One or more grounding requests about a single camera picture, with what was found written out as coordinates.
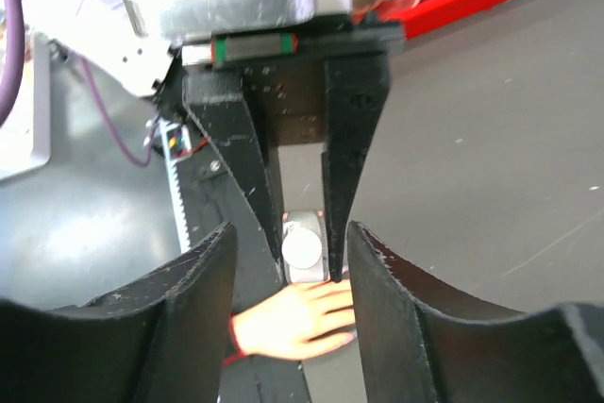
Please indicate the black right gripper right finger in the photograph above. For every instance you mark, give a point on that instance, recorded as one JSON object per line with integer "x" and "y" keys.
{"x": 422, "y": 340}

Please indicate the white nail polish bottle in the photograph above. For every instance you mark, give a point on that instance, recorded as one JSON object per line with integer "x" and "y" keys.
{"x": 313, "y": 220}

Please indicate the white nail polish cap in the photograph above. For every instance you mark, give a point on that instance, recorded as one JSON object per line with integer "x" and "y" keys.
{"x": 301, "y": 248}

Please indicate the aluminium rail with slots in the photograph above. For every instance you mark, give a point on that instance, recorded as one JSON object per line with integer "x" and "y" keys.
{"x": 165, "y": 128}

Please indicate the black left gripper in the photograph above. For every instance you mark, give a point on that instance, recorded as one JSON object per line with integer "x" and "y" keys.
{"x": 279, "y": 87}

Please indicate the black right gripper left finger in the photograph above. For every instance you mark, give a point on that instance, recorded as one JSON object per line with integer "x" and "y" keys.
{"x": 160, "y": 338}

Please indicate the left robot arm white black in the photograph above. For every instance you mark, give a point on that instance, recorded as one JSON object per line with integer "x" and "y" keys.
{"x": 101, "y": 32}

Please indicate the mannequin hand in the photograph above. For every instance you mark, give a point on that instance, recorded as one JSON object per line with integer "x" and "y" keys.
{"x": 302, "y": 321}

